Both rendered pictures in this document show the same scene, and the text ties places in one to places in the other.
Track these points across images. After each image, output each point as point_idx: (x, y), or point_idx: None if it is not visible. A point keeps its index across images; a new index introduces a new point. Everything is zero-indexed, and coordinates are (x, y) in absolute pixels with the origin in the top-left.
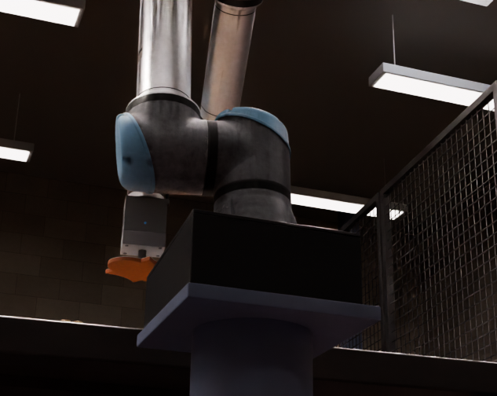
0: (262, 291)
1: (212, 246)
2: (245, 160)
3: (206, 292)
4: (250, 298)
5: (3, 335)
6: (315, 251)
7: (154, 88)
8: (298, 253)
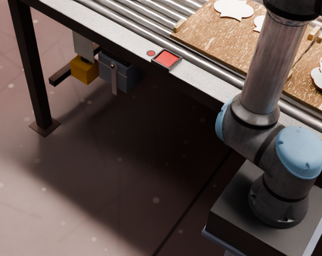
0: (234, 251)
1: (216, 225)
2: (271, 178)
3: (208, 238)
4: (228, 250)
5: (216, 106)
6: (268, 253)
7: (241, 105)
8: (259, 249)
